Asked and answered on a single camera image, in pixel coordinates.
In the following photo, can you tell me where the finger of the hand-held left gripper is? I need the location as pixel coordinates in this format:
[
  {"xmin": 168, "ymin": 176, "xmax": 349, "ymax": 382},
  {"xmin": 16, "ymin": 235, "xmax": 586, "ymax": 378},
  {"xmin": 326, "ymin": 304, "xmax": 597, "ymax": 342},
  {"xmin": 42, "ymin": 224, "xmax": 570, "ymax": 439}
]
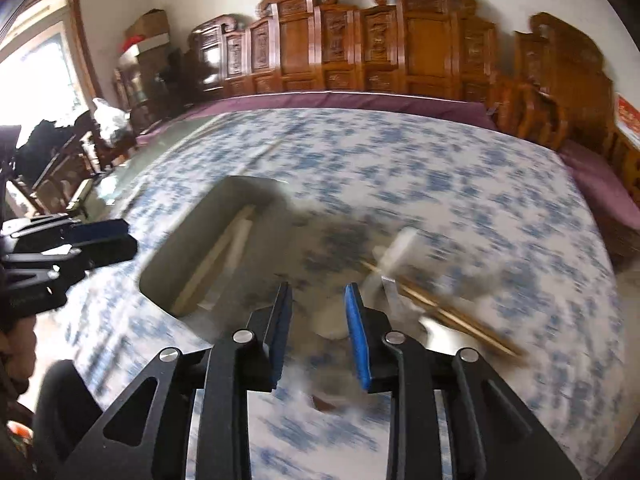
[
  {"xmin": 0, "ymin": 234, "xmax": 139, "ymax": 287},
  {"xmin": 0, "ymin": 213, "xmax": 131, "ymax": 257}
]

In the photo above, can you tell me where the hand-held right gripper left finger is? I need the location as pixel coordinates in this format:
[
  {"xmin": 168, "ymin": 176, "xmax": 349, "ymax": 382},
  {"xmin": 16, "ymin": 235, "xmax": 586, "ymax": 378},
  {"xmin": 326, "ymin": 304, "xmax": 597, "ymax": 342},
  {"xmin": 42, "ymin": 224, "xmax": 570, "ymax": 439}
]
[{"xmin": 62, "ymin": 281, "xmax": 294, "ymax": 480}]

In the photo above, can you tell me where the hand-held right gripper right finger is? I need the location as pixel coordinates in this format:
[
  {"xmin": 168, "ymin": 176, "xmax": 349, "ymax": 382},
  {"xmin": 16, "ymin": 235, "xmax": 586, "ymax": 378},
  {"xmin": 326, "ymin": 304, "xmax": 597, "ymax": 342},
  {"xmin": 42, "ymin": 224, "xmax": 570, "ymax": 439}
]
[{"xmin": 344, "ymin": 283, "xmax": 584, "ymax": 480}]

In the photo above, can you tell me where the grey utensil tray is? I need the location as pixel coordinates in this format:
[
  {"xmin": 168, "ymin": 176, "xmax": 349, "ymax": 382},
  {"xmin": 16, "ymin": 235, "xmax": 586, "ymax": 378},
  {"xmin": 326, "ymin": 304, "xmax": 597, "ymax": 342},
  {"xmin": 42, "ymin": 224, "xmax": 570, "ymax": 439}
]
[{"xmin": 140, "ymin": 175, "xmax": 297, "ymax": 319}]

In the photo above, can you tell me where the white ceramic spoon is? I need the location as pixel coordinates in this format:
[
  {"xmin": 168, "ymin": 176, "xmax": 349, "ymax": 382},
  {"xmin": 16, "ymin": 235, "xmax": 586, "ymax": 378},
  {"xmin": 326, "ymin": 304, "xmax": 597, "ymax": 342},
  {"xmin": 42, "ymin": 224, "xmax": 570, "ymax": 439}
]
[{"xmin": 310, "ymin": 227, "xmax": 426, "ymax": 342}]

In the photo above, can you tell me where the light wooden chopstick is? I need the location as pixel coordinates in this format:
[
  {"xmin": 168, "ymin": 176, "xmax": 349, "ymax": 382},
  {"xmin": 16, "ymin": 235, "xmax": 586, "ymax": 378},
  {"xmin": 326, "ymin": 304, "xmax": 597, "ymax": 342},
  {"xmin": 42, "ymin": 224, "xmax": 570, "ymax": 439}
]
[
  {"xmin": 171, "ymin": 206, "xmax": 255, "ymax": 312},
  {"xmin": 200, "ymin": 205, "xmax": 262, "ymax": 307}
]

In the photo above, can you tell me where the person's left hand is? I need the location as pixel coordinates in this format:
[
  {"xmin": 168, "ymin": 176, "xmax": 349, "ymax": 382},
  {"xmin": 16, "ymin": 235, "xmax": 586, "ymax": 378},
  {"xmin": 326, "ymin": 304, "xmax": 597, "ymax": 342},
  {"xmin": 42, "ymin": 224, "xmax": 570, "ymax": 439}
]
[{"xmin": 0, "ymin": 317, "xmax": 37, "ymax": 398}]

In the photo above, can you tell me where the plain wooden chair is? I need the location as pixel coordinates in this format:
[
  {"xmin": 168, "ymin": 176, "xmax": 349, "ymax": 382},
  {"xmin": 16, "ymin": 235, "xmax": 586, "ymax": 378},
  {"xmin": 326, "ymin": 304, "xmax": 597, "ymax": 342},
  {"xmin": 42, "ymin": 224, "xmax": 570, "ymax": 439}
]
[{"xmin": 9, "ymin": 125, "xmax": 120, "ymax": 217}]

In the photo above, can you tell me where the metal utensil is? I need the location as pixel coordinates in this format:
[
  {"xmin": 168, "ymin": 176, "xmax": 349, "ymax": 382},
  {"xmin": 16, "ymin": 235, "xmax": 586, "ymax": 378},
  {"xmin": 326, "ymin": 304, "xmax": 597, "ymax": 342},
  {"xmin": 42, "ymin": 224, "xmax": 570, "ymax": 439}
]
[{"xmin": 380, "ymin": 274, "xmax": 483, "ymax": 353}]

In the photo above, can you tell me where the black cloth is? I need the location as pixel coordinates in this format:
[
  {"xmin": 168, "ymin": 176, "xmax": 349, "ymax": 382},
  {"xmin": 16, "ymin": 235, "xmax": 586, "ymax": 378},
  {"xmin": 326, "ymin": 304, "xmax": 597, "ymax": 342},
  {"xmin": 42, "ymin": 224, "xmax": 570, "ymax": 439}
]
[{"xmin": 16, "ymin": 117, "xmax": 97, "ymax": 182}]

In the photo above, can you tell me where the clear plastic bag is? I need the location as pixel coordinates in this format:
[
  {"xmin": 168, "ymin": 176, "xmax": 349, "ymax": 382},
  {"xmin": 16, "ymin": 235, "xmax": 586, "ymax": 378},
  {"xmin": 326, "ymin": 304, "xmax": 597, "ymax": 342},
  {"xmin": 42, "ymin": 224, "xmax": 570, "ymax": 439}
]
[{"xmin": 91, "ymin": 97, "xmax": 137, "ymax": 142}]

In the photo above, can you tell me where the dark cabinet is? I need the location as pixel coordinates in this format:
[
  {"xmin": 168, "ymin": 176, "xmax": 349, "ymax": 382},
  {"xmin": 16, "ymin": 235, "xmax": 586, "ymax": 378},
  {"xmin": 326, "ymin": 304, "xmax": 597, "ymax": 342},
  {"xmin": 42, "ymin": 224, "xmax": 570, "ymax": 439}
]
[{"xmin": 114, "ymin": 50, "xmax": 187, "ymax": 123}]

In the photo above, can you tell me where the blue floral tablecloth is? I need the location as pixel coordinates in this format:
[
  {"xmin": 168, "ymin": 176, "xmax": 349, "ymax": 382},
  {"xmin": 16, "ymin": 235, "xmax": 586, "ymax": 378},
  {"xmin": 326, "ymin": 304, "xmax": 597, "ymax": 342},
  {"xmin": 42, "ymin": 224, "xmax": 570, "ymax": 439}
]
[{"xmin": 30, "ymin": 107, "xmax": 626, "ymax": 480}]

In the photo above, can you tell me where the window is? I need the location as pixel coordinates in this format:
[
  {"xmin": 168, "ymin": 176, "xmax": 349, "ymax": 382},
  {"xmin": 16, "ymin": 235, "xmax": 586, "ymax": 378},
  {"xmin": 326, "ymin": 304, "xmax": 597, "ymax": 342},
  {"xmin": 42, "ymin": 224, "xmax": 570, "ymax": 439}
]
[{"xmin": 0, "ymin": 0, "xmax": 103, "ymax": 128}]

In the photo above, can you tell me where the carved wooden chair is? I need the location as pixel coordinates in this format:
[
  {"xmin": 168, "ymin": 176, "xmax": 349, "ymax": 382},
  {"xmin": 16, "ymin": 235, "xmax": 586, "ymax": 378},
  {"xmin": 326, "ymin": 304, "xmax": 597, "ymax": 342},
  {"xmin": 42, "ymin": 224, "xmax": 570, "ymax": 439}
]
[
  {"xmin": 359, "ymin": 0, "xmax": 499, "ymax": 107},
  {"xmin": 187, "ymin": 14, "xmax": 251, "ymax": 100},
  {"xmin": 247, "ymin": 0, "xmax": 362, "ymax": 95}
]

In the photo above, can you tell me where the cardboard box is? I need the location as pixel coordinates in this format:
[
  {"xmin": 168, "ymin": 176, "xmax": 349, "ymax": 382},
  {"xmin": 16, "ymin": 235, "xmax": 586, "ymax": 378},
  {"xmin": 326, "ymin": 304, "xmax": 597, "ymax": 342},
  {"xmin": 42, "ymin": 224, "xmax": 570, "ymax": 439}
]
[{"xmin": 125, "ymin": 8, "xmax": 170, "ymax": 43}]

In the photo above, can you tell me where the long purple cushion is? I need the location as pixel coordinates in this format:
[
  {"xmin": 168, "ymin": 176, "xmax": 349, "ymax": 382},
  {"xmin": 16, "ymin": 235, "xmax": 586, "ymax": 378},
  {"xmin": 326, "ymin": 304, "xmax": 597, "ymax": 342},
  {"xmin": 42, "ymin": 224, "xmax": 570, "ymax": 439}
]
[{"xmin": 136, "ymin": 90, "xmax": 497, "ymax": 147}]

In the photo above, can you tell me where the purple seat cushion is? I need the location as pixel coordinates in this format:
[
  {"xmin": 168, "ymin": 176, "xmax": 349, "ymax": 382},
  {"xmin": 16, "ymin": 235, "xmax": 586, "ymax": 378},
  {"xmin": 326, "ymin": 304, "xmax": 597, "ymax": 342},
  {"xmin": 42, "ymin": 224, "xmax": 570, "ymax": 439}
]
[{"xmin": 557, "ymin": 139, "xmax": 640, "ymax": 243}]

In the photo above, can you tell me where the wooden side table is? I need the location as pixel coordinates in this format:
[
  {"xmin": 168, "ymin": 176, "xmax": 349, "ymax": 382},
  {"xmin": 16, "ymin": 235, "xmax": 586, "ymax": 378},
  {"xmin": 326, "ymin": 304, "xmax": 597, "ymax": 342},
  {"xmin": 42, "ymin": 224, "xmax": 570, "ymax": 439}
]
[{"xmin": 602, "ymin": 122, "xmax": 640, "ymax": 186}]

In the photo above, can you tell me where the carved wooden sofa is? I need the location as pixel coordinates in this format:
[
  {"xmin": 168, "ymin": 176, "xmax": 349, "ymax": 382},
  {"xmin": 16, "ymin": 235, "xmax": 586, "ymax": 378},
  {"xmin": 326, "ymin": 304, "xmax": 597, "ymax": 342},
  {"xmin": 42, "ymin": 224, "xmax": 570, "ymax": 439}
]
[{"xmin": 495, "ymin": 12, "xmax": 640, "ymax": 161}]

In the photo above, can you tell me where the red card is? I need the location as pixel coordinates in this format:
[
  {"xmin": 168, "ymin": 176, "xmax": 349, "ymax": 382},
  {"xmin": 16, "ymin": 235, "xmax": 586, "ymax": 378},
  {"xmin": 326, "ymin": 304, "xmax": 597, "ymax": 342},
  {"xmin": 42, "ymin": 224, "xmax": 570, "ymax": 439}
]
[{"xmin": 614, "ymin": 93, "xmax": 640, "ymax": 140}]

